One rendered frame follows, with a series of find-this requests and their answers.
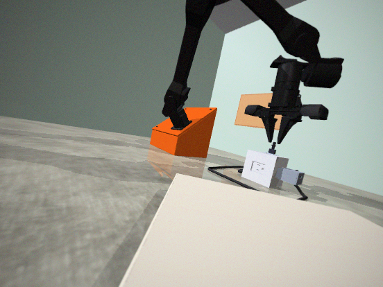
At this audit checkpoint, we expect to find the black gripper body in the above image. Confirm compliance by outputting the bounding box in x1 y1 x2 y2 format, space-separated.
244 81 328 120

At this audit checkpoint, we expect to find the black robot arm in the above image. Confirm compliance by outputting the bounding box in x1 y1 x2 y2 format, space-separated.
162 0 344 130

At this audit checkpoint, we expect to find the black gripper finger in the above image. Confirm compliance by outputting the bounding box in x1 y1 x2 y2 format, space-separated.
259 116 278 143
278 116 303 144

